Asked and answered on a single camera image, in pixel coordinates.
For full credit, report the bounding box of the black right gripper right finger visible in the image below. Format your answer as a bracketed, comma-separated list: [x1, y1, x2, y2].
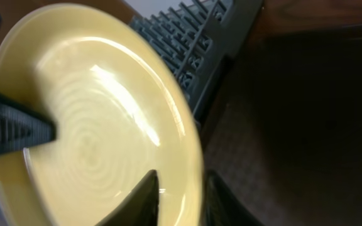
[203, 170, 263, 226]

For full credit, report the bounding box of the dark brown serving tray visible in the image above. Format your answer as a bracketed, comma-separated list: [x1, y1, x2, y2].
[204, 24, 362, 225]

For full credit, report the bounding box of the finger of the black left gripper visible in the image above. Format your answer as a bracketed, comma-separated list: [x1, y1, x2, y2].
[0, 94, 57, 155]

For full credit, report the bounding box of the grey plastic dish rack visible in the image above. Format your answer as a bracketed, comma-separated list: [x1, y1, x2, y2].
[129, 0, 263, 125]

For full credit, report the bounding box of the yellow round plate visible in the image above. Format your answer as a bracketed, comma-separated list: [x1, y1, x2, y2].
[0, 4, 204, 225]

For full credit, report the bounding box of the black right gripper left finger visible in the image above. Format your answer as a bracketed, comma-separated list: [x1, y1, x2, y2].
[97, 169, 159, 226]

